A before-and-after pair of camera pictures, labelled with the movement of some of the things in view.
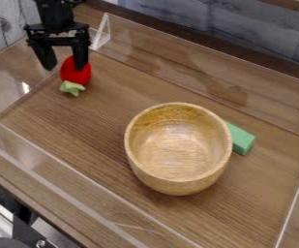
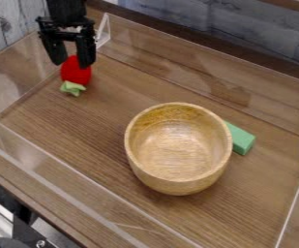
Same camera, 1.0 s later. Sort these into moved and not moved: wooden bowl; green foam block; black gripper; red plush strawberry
Moved: black gripper
Not moved: red plush strawberry; wooden bowl; green foam block
